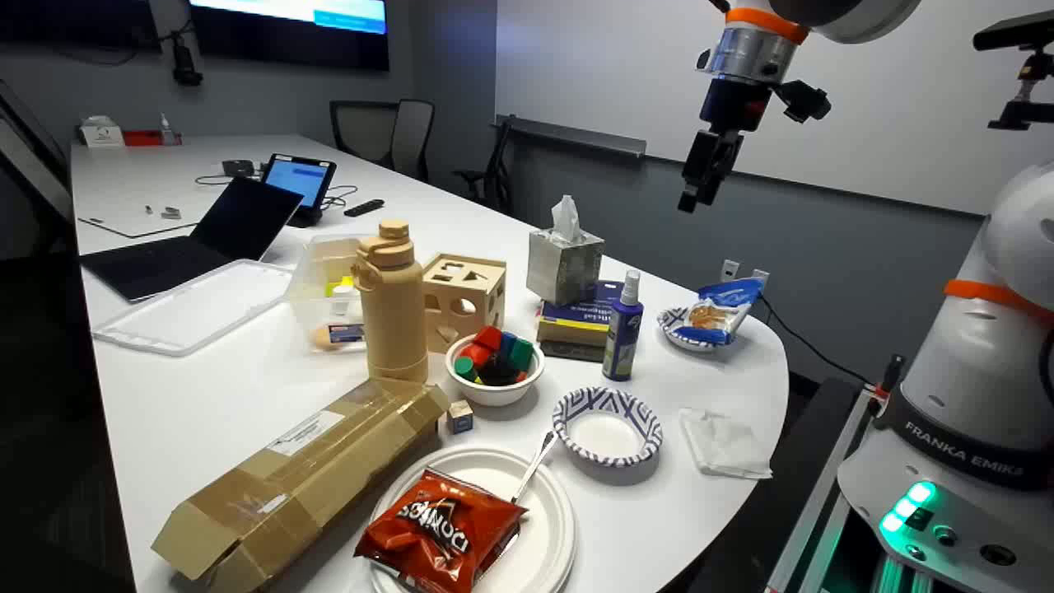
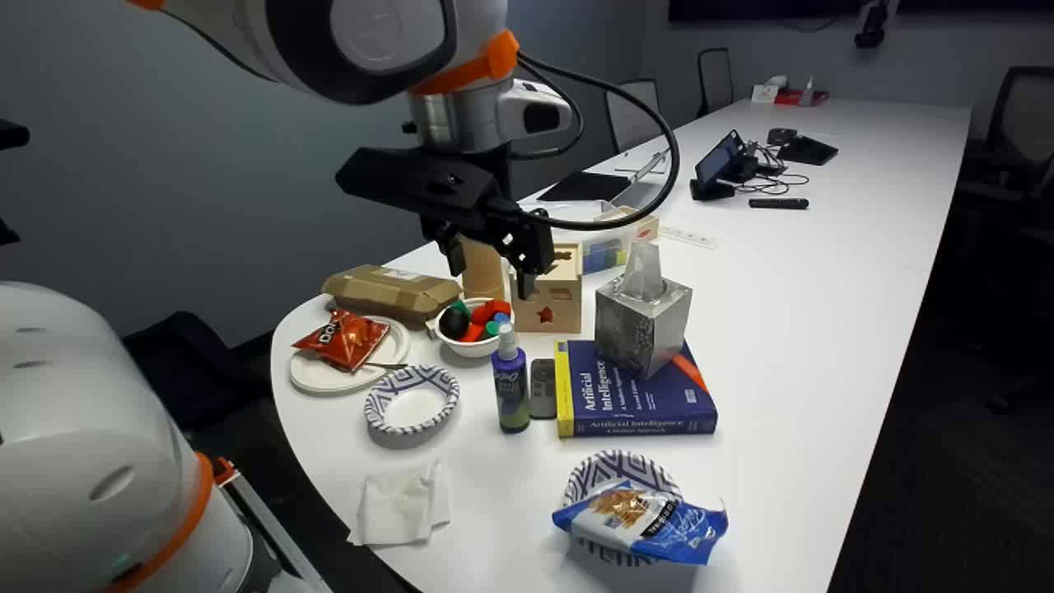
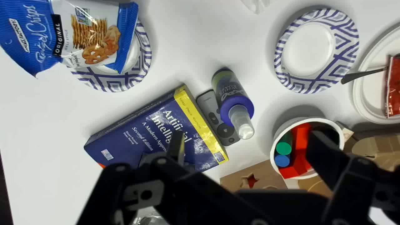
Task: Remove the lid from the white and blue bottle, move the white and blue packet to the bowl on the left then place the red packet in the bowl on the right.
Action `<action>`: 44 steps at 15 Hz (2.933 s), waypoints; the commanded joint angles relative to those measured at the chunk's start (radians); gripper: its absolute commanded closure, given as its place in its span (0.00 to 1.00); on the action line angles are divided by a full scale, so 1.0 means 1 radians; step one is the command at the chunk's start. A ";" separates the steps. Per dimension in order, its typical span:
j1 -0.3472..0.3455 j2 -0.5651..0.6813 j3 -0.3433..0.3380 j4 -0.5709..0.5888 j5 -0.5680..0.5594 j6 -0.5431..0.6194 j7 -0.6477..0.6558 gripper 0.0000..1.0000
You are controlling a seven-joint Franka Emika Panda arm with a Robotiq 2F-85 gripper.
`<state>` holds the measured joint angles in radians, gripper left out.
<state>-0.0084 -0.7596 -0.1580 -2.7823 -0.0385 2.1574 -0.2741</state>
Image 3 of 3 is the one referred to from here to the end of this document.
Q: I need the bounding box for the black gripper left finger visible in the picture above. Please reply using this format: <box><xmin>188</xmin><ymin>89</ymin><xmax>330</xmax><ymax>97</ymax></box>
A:
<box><xmin>166</xmin><ymin>132</ymin><xmax>185</xmax><ymax>166</ymax></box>

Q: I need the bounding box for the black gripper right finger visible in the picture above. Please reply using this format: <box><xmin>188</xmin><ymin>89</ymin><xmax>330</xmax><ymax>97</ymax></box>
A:
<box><xmin>306</xmin><ymin>131</ymin><xmax>351</xmax><ymax>193</ymax></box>

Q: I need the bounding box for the red snack packet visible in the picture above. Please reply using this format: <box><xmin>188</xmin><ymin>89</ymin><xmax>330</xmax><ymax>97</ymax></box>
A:
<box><xmin>386</xmin><ymin>56</ymin><xmax>400</xmax><ymax>118</ymax></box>

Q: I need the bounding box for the blue white pretzel crisps packet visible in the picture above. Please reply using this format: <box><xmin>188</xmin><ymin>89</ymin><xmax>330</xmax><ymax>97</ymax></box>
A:
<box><xmin>0</xmin><ymin>0</ymin><xmax>138</xmax><ymax>76</ymax></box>

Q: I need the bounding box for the white bowl of blocks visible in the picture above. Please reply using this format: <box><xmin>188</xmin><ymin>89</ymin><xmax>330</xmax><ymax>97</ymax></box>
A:
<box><xmin>270</xmin><ymin>118</ymin><xmax>345</xmax><ymax>181</ymax></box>

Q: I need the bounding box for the blue yellow textbook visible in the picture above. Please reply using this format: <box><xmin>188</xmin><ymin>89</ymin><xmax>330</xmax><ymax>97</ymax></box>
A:
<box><xmin>83</xmin><ymin>86</ymin><xmax>228</xmax><ymax>172</ymax></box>

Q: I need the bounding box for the black remote control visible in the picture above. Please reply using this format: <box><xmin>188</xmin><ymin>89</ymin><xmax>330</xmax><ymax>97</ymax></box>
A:
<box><xmin>196</xmin><ymin>91</ymin><xmax>238</xmax><ymax>147</ymax></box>

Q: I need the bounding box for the wooden shape sorter box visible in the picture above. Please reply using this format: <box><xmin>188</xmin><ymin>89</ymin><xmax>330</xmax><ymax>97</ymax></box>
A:
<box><xmin>220</xmin><ymin>161</ymin><xmax>332</xmax><ymax>198</ymax></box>

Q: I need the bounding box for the white foam plate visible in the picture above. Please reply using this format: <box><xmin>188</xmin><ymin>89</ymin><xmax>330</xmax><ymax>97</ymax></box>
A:
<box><xmin>351</xmin><ymin>28</ymin><xmax>400</xmax><ymax>126</ymax></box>

